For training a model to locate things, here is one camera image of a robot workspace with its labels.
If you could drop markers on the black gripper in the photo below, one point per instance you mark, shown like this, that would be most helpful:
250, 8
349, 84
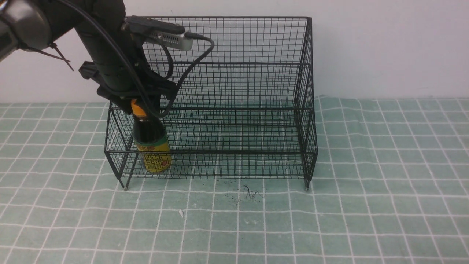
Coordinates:
118, 88

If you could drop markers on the dark sauce bottle yellow label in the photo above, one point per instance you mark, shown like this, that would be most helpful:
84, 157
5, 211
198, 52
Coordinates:
149, 135

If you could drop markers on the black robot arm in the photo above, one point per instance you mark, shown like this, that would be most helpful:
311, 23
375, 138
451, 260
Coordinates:
113, 41

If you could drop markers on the green grid-pattern tablecloth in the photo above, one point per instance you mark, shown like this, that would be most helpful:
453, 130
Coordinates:
390, 187

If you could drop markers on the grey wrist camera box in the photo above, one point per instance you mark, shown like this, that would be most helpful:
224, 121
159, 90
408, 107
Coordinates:
158, 32

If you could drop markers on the black wire mesh rack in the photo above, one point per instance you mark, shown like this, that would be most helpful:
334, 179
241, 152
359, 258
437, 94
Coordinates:
245, 112

